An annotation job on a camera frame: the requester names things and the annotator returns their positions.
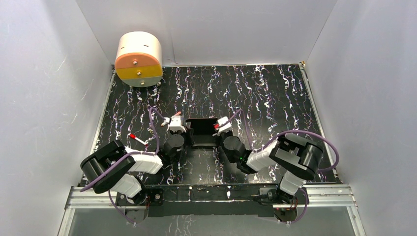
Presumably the pink white marker pen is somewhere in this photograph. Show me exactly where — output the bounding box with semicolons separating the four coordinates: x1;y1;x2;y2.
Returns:
160;111;181;127

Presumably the aluminium front rail frame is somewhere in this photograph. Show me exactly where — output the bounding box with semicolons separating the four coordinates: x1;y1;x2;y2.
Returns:
59;183;365;236

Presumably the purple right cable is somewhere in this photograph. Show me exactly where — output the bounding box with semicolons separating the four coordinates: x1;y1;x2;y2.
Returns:
221;109;340;225

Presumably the purple cable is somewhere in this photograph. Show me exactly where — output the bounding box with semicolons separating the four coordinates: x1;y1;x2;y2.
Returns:
221;109;340;225
80;107;170;225

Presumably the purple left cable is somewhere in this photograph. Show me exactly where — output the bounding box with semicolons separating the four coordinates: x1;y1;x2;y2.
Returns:
80;107;170;225

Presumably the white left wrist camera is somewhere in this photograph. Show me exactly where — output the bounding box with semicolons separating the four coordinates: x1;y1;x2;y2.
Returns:
167;115;187;133

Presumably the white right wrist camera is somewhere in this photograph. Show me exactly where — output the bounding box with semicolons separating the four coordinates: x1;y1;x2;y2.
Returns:
213;117;233;136

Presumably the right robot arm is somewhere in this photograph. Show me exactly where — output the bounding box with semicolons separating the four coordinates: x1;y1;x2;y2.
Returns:
215;130;324;205

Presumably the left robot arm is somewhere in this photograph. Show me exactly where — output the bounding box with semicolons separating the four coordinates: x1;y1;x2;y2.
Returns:
80;128;194;205

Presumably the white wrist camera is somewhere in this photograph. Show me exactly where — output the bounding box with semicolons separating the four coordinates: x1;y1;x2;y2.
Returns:
167;115;187;133
213;117;233;136

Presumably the small red-capped white pen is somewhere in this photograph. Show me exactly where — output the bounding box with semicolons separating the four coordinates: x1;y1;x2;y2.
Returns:
128;133;148;147

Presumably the round cream drawer cabinet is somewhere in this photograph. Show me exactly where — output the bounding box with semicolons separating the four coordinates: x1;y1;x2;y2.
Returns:
115;31;163;88

